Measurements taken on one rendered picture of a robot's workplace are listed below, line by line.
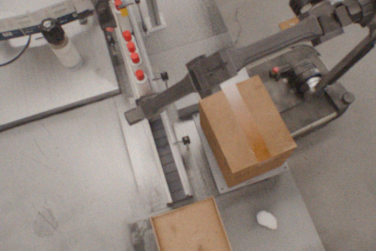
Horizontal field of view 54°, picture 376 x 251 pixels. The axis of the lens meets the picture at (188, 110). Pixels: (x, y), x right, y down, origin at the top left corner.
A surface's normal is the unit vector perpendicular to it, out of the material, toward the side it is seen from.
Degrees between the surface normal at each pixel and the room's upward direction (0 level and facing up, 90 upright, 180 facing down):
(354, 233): 0
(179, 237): 0
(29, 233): 0
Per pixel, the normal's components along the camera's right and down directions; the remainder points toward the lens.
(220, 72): -0.65, 0.30
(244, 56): 0.33, -0.15
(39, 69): -0.05, -0.38
